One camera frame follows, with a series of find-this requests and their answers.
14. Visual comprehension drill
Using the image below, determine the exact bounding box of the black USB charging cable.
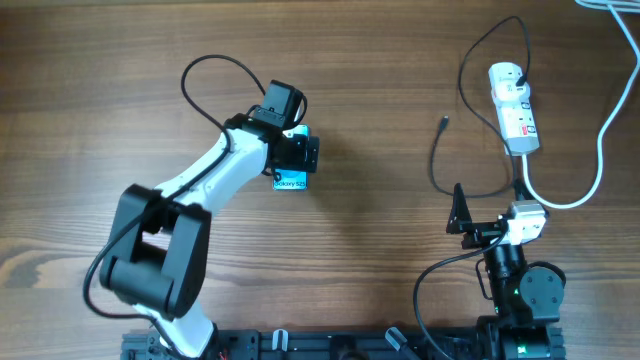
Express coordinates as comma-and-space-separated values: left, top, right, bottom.
429, 15, 532, 199

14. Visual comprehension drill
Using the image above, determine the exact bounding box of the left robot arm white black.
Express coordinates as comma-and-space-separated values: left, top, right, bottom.
92, 114, 320, 359

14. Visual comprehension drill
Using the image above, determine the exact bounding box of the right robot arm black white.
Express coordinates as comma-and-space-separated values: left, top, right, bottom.
446, 184, 567, 360

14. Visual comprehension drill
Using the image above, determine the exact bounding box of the white USB charger plug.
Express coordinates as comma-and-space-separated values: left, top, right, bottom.
488, 62, 530, 107

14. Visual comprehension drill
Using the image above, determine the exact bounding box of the white power strip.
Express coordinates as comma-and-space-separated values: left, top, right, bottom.
488, 61, 542, 156

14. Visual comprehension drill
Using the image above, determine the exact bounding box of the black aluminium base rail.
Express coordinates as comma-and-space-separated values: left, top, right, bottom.
120, 326, 567, 360

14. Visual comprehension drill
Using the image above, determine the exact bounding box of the white power strip cord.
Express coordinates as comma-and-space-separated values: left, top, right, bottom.
520, 0, 640, 210

